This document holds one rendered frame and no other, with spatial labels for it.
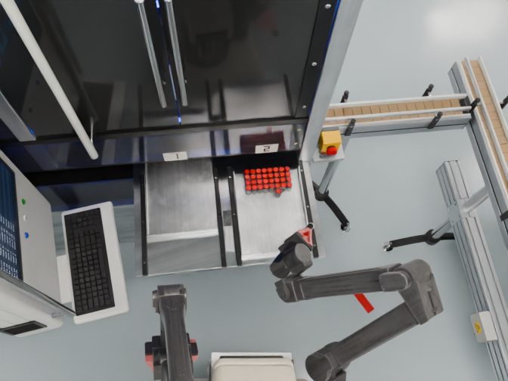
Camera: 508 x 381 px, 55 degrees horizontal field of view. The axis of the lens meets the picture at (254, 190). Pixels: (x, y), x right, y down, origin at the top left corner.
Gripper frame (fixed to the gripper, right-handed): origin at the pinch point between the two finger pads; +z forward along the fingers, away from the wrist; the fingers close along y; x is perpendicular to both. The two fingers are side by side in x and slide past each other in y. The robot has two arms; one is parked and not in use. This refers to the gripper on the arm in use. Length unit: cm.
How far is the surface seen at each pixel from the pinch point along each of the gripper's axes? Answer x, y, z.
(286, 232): 0.1, -25.9, 19.5
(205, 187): 34, -39, 17
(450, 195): -48, -10, 102
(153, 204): 43, -50, 2
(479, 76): -13, 32, 113
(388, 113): 5, 10, 72
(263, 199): 14.6, -28.1, 24.9
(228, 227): 16.5, -36.5, 9.8
